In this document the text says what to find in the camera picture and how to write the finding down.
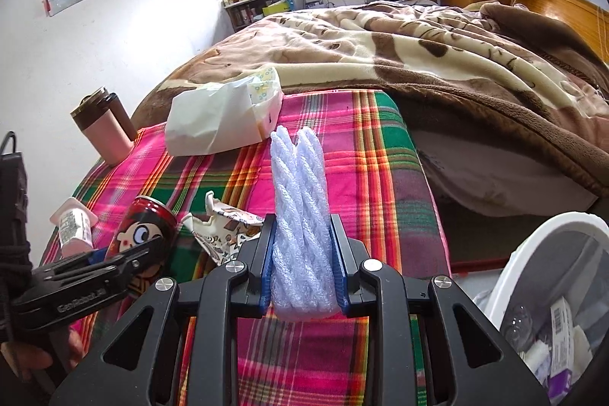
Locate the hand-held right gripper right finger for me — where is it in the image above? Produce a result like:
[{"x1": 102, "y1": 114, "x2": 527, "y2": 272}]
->
[{"x1": 330, "y1": 213, "x2": 529, "y2": 406}]

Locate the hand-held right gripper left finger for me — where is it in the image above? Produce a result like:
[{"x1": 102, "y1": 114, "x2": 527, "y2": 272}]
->
[{"x1": 50, "y1": 213, "x2": 277, "y2": 406}]

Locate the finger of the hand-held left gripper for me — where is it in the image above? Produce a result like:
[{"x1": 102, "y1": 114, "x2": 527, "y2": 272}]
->
[
  {"x1": 33, "y1": 239, "x2": 166, "y2": 282},
  {"x1": 108, "y1": 255, "x2": 168, "y2": 293}
]

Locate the red cartoon drink can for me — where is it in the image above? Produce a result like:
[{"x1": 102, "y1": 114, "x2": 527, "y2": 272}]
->
[{"x1": 105, "y1": 196, "x2": 179, "y2": 297}]

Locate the white trash bin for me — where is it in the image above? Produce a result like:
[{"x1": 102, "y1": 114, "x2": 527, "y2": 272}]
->
[{"x1": 476, "y1": 211, "x2": 609, "y2": 406}]

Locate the purple and white box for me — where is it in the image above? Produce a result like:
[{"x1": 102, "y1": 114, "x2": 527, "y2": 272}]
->
[{"x1": 546, "y1": 365, "x2": 588, "y2": 406}]

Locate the person's left hand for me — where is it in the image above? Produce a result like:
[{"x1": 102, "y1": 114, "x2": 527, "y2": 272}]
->
[{"x1": 0, "y1": 329, "x2": 87, "y2": 388}]

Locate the white yogurt cup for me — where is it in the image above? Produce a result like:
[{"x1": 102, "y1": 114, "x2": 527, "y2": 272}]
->
[{"x1": 50, "y1": 197, "x2": 98, "y2": 257}]

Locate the crumpled brown patterned wrapper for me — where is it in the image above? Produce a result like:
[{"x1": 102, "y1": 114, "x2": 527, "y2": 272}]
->
[{"x1": 178, "y1": 192, "x2": 265, "y2": 266}]

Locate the pink plaid blanket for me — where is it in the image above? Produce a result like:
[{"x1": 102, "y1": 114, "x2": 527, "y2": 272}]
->
[{"x1": 40, "y1": 89, "x2": 450, "y2": 406}]

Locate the pink mug with brown lid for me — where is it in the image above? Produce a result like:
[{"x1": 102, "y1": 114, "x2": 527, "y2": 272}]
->
[{"x1": 70, "y1": 87, "x2": 137, "y2": 166}]

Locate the white tissue pack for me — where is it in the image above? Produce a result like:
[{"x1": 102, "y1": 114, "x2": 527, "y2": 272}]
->
[{"x1": 165, "y1": 67, "x2": 282, "y2": 157}]

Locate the clear plastic bottle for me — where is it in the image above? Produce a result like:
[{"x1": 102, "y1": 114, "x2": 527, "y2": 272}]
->
[{"x1": 499, "y1": 305, "x2": 536, "y2": 350}]

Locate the brown and cream blanket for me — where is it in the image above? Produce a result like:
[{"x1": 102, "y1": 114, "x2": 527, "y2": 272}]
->
[{"x1": 131, "y1": 2, "x2": 609, "y2": 197}]

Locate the white barcode box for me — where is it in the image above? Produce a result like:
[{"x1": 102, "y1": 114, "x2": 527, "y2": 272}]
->
[{"x1": 549, "y1": 296, "x2": 591, "y2": 342}]

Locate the cluttered shelf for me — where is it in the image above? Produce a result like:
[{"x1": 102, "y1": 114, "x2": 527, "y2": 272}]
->
[{"x1": 223, "y1": 0, "x2": 305, "y2": 31}]

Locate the wooden headboard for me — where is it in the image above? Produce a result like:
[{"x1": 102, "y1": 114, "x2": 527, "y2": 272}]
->
[{"x1": 511, "y1": 0, "x2": 609, "y2": 69}]

